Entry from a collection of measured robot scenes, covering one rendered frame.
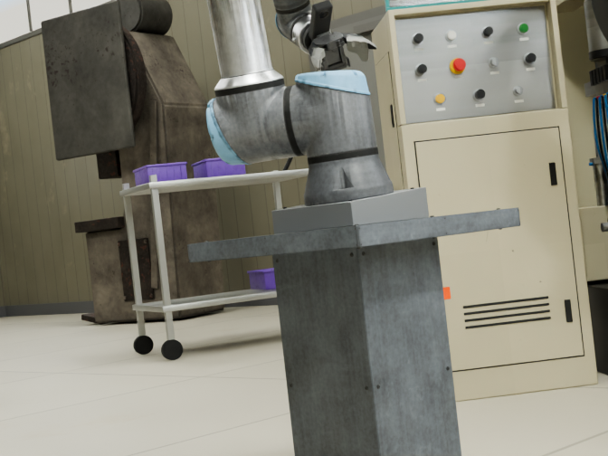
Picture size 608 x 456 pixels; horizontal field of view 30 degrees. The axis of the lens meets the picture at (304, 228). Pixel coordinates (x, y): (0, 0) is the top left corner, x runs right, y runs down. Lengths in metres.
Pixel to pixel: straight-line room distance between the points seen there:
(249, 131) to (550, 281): 1.62
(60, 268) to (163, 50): 3.53
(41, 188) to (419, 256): 10.09
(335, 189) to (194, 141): 6.83
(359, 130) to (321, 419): 0.60
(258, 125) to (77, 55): 6.82
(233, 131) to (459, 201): 1.42
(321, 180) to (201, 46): 7.76
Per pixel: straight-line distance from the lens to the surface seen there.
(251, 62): 2.38
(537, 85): 3.81
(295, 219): 2.37
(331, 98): 2.33
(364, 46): 2.73
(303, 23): 2.85
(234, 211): 9.77
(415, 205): 2.39
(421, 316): 2.36
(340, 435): 2.33
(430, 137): 3.66
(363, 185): 2.31
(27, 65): 12.43
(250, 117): 2.37
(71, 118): 9.17
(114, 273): 9.29
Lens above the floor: 0.60
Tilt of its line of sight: level
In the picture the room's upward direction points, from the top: 6 degrees counter-clockwise
